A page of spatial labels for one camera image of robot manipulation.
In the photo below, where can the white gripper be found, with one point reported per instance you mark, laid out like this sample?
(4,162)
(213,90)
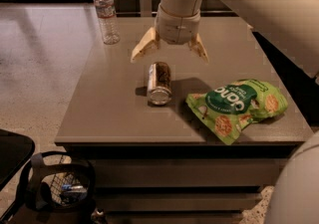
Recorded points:
(176,28)

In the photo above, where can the orange drink can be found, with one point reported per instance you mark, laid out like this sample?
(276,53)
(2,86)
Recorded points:
(159,89)

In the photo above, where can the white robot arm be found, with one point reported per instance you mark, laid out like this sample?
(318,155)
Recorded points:
(292,27)

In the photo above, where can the clear plastic water bottle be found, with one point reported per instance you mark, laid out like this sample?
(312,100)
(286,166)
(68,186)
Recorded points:
(108,22)

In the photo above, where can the green snack bag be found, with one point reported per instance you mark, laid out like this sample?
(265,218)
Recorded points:
(228,110)

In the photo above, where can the grey drawer cabinet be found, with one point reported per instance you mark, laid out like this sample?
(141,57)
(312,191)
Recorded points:
(160,164)

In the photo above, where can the black mesh waste basket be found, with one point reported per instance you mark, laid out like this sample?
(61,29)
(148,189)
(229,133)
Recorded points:
(56,188)

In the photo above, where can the metal rail on wall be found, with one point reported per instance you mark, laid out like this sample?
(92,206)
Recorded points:
(202,13)

